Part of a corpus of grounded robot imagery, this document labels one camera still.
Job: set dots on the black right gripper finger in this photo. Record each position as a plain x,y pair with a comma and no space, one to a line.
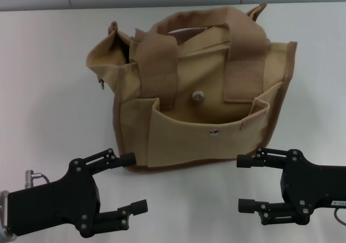
265,159
273,214

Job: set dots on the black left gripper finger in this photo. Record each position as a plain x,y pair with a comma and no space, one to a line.
108,159
116,220

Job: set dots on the khaki canvas tote bag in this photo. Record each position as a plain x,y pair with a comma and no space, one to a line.
189,140

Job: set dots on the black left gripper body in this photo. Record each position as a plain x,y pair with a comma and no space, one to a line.
59,205

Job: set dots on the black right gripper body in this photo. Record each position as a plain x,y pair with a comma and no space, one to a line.
313,186

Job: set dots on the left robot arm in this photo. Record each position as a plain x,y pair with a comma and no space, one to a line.
3,232

